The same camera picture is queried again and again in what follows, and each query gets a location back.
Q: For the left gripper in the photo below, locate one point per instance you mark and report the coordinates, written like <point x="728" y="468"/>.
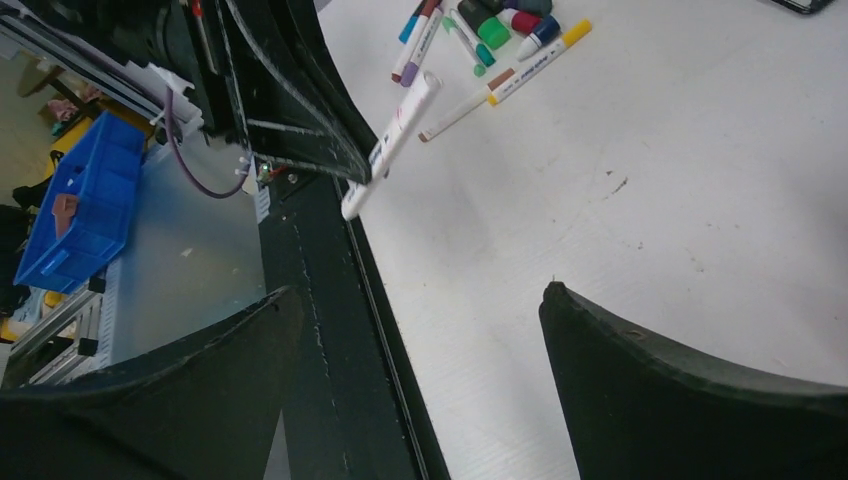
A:
<point x="290" y="105"/>

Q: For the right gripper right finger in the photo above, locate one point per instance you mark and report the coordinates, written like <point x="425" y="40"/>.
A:
<point x="639" y="405"/>

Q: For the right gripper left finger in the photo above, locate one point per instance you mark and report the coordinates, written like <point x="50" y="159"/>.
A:
<point x="202" y="407"/>

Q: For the green cap white marker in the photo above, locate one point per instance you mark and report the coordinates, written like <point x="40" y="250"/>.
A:
<point x="407" y="116"/>

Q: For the yellow cap white marker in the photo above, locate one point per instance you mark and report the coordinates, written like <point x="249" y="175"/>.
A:
<point x="536" y="63"/>

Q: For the brown cap white marker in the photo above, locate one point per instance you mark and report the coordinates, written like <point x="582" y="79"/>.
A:
<point x="486" y="94"/>

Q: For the purple cap white marker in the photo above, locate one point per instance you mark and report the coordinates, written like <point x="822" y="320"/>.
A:
<point x="412" y="68"/>

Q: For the black blue marker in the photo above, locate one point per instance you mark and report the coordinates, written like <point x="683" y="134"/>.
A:
<point x="410" y="24"/>

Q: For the red brown cap marker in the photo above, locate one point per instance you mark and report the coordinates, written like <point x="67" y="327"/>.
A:
<point x="407" y="50"/>

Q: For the green white marker horizontal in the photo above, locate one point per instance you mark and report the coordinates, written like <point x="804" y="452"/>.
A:
<point x="477" y="53"/>

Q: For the green cap black marker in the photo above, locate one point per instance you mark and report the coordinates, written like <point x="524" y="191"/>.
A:
<point x="483" y="22"/>

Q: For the blue plastic bin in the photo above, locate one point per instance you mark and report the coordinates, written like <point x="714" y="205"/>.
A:
<point x="87" y="211"/>

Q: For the blue cap white marker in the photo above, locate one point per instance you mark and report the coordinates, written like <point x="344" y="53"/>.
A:
<point x="547" y="30"/>

